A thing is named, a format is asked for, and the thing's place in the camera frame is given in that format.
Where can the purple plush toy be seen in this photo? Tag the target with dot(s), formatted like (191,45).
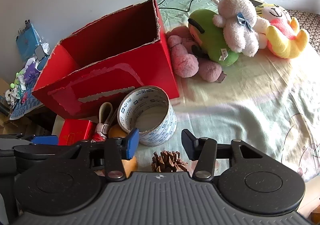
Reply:
(31,72)

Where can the black smartphone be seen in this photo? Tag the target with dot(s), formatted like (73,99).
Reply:
(39,52)

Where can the white crumpled plastic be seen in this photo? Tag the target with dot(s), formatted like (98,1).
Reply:
(46,48)

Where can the printed packing tape roll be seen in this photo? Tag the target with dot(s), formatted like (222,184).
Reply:
(165,125)

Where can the yellow pink cat plush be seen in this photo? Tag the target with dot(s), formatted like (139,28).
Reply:
(282,37)

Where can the blue patterned cloth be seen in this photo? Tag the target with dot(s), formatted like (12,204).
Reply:
(27,107)

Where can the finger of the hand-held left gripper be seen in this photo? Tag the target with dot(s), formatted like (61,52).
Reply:
(46,140)

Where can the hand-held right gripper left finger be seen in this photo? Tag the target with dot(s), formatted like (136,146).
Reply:
(130,145)

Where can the orange gourd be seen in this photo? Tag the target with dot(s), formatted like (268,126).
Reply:
(116,133)

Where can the white plush bunny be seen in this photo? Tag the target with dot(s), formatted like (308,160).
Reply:
(237,27)

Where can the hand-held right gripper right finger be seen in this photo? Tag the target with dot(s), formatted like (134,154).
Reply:
(188,148)

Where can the black slim device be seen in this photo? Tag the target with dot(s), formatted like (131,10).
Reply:
(256,2)

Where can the green plush toy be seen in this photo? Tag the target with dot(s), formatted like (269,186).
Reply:
(212,37)

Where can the red white bag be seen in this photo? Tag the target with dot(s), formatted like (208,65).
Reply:
(102,130)

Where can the brown pine cone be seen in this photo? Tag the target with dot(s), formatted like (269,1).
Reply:
(167,162)

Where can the small red toy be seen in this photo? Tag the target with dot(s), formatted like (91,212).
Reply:
(24,97)

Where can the blue gift bag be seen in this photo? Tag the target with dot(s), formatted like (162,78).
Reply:
(26,40)

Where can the small red gift box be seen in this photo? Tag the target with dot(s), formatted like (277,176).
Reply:
(75,131)

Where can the brown floral blanket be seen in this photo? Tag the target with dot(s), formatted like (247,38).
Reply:
(310,22)

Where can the pink plush toy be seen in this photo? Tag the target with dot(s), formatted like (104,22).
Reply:
(185,62)

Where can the small white toy figures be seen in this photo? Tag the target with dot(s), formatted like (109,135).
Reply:
(10,96)

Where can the green printed bed sheet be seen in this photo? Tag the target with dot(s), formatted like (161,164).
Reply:
(250,105)

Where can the blue oval case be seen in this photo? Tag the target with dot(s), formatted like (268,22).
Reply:
(43,63)

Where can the red cardboard box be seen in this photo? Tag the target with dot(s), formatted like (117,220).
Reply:
(112,77)

